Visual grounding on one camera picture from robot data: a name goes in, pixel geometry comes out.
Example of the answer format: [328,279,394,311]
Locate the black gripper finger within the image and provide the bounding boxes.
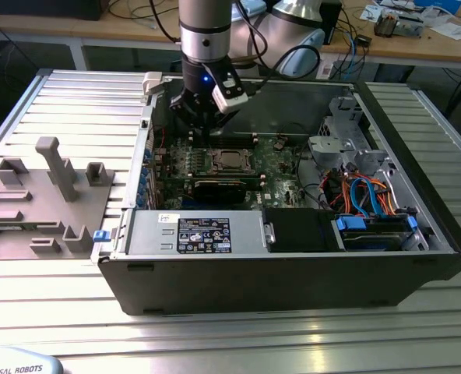
[169,88,213,150]
[210,109,242,136]

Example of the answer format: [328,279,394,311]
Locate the silver Intel CPU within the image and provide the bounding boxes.
[219,152,244,169]

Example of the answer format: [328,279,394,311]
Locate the metal socket cover frame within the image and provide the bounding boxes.
[213,147,255,175]

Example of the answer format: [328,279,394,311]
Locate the black RAM slot white clips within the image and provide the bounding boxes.
[189,139,259,146]
[189,132,259,138]

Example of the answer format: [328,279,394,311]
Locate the CPU socket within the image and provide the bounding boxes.
[209,146,257,175]

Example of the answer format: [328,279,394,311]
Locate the black plastic bay cover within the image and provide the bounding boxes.
[263,207,336,254]

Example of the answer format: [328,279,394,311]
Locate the copper black CPU cooler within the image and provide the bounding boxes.
[373,10,402,39]

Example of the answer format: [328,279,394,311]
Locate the grey plastic case latch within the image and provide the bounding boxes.
[142,72,165,97]

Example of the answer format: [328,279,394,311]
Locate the black graphics card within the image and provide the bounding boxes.
[191,175,247,204]

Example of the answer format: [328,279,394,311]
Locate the green motherboard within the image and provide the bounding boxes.
[152,134,317,213]

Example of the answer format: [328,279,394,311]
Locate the grey metal disk bay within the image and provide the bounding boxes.
[307,95,397,178]

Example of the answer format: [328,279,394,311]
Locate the small white device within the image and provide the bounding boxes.
[315,54,335,79]

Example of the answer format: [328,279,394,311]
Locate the grey power supply unit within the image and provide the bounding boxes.
[113,209,275,259]

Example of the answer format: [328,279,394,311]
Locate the wooden desk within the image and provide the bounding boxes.
[0,0,183,73]
[315,0,461,65]

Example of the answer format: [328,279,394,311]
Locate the tall black box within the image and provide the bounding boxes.
[321,0,343,45]

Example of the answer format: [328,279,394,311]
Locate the wide black box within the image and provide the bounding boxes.
[0,0,107,21]

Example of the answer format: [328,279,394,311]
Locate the black grey PC case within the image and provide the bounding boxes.
[91,72,461,316]

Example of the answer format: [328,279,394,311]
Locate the grey plastic parts rack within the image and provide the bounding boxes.
[0,136,117,261]

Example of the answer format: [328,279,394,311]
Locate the grey metal device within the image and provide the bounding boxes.
[396,17,426,39]

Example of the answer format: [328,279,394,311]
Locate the white paper sheet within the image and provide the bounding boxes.
[428,19,461,40]

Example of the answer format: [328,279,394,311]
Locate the blue cardboard box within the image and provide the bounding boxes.
[413,0,461,12]

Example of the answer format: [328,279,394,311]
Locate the pale blue teach pendant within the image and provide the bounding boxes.
[0,348,65,374]

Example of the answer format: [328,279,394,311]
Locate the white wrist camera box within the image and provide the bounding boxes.
[211,76,250,115]

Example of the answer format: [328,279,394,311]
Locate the thin red wire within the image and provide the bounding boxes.
[154,123,168,153]

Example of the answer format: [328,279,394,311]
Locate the thin black wire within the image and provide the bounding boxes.
[277,122,314,144]

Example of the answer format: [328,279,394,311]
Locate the thick black cable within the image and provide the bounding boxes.
[295,147,322,210]

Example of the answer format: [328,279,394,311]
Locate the black camera cable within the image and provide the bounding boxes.
[248,44,322,97]

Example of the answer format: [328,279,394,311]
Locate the blue data wire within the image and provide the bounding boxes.
[348,177,371,217]
[364,177,389,218]

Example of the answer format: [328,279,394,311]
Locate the orange wire bundle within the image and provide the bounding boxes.
[318,171,398,217]

